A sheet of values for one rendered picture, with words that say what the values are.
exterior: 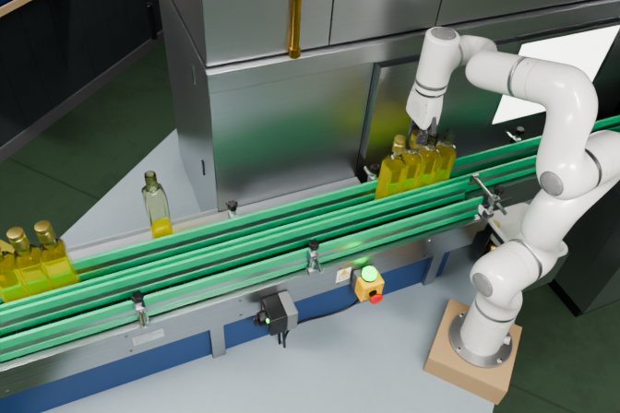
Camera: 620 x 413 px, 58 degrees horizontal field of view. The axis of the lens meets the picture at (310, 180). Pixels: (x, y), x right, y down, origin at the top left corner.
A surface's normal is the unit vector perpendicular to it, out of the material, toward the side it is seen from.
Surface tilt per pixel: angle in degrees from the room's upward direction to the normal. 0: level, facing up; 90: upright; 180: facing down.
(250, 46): 90
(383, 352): 0
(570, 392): 0
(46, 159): 0
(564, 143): 46
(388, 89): 90
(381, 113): 90
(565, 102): 68
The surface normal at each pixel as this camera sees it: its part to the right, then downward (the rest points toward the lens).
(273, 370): 0.07, -0.70
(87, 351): 0.39, 0.67
